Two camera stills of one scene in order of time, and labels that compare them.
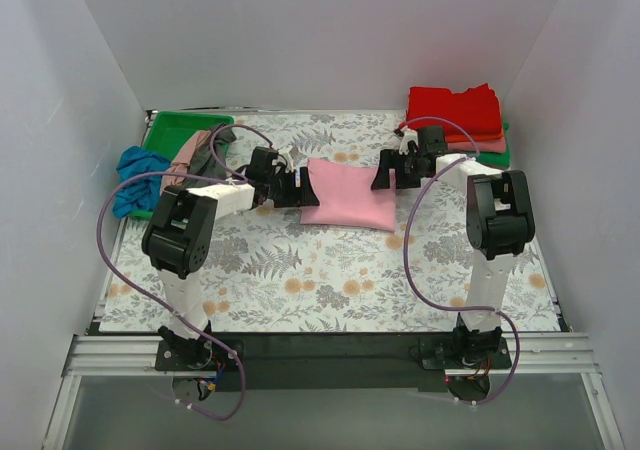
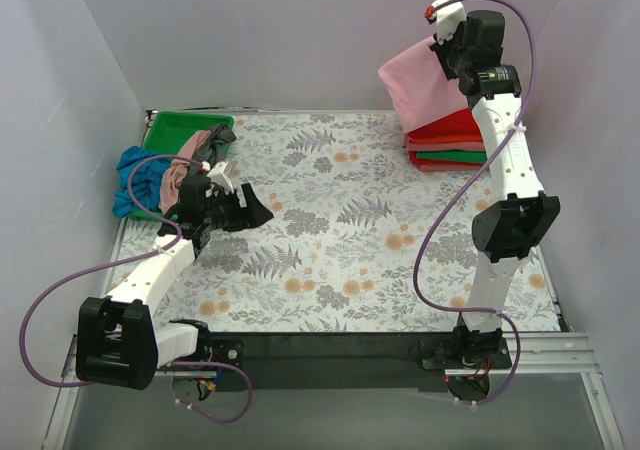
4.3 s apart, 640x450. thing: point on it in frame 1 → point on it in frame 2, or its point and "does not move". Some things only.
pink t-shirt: (345, 197) → (421, 88)
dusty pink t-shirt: (180, 162) does not move
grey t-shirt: (208, 162) does not move
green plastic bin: (171, 132) does not move
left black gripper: (296, 188) → (235, 213)
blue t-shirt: (141, 193) does not move
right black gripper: (398, 168) → (451, 51)
